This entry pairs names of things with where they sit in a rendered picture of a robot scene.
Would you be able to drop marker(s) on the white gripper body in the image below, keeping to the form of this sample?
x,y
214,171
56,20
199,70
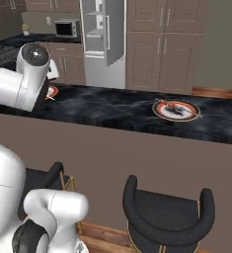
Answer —
x,y
53,69

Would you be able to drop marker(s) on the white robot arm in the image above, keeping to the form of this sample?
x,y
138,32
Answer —
x,y
9,89

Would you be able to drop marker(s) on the grey fridge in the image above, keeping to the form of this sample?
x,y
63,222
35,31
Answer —
x,y
97,70

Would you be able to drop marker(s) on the grey fridge door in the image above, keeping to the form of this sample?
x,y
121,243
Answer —
x,y
116,29

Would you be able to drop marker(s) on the brown base cupboard run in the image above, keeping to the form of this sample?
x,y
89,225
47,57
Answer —
x,y
69,64

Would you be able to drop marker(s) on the silver microwave oven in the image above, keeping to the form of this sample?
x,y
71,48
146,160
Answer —
x,y
66,28

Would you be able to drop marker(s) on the small potted plant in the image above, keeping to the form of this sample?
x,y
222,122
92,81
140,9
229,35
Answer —
x,y
25,29

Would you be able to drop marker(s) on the black hob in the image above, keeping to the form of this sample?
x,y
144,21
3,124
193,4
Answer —
x,y
0,54

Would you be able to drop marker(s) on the tall brown cupboard run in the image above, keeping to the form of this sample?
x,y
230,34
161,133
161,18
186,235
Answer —
x,y
167,49

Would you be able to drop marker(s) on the white wall socket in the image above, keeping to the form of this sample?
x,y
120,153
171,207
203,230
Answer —
x,y
48,20

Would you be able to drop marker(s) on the brown wall cupboard run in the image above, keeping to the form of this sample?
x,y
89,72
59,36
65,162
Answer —
x,y
38,5

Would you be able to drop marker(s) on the black stool with gold frame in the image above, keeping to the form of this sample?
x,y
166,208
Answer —
x,y
43,179
168,217

